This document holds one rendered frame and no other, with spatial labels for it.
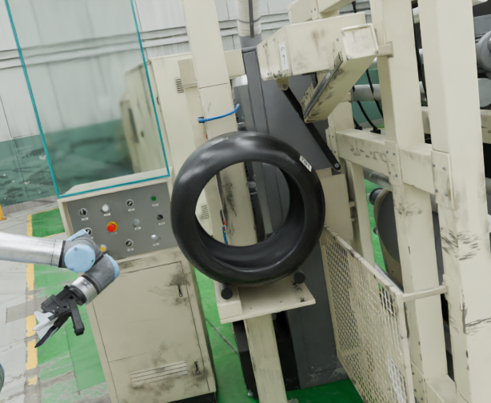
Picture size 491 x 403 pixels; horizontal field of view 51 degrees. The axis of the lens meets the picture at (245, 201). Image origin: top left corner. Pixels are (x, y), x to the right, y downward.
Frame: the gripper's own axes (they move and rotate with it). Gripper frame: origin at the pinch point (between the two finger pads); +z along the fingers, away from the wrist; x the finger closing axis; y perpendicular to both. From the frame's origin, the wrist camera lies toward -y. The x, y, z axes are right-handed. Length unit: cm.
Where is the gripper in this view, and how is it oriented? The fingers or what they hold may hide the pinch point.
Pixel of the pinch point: (34, 341)
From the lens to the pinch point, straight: 181.6
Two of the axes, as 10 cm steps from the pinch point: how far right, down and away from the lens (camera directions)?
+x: 2.8, -5.8, -7.6
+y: -7.8, -6.0, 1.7
